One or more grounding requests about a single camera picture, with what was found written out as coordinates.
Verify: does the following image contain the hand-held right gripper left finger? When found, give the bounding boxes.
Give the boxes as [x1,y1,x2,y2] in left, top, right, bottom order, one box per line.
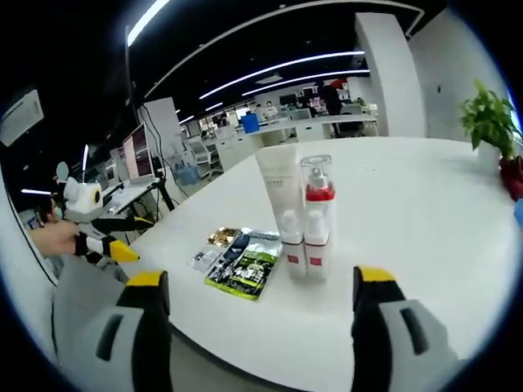
[96,268,172,392]

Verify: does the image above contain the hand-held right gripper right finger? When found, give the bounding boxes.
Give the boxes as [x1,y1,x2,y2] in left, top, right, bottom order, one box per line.
[351,264,463,392]

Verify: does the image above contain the gold foil skincare packet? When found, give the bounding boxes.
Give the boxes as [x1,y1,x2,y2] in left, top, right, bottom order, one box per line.
[207,226,242,248]

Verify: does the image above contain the large black green skincare packet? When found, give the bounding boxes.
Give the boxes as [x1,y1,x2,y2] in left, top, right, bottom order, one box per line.
[203,230,284,302]

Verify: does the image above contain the red collar skincare spray bottle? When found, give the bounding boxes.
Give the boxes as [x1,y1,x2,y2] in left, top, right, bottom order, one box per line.
[300,154,338,246]

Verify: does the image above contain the white skincare tube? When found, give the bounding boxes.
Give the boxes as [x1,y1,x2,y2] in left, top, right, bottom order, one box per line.
[256,145,306,246]

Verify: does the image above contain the person's left hand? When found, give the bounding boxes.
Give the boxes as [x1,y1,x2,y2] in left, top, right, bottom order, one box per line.
[44,222,85,257]

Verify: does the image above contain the white monitor desk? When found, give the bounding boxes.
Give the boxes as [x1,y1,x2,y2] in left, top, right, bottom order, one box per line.
[100,179,164,216]

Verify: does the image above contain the black tripod stand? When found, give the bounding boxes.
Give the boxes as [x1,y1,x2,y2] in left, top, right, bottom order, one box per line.
[154,173,177,212]

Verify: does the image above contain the blue water jugs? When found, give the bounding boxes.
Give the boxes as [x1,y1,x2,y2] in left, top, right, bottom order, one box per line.
[171,160,202,188]

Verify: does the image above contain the ceiling air vent panel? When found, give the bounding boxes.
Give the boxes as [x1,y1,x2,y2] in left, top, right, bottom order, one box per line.
[0,88,45,147]

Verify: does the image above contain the blue bin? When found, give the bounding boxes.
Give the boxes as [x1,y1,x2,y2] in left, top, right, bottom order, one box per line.
[240,114,262,134]

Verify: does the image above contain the wide ceiling light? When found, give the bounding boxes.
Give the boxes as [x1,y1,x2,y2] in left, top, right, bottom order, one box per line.
[126,0,172,47]

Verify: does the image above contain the white lab counter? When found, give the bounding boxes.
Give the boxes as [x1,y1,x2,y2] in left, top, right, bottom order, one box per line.
[199,114,379,172]

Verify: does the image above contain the ceiling light strip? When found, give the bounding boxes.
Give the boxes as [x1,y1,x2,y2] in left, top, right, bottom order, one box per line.
[240,69,372,97]
[199,51,366,101]

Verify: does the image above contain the green potted plant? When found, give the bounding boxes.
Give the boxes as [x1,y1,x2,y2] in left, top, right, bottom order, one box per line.
[459,79,522,163]

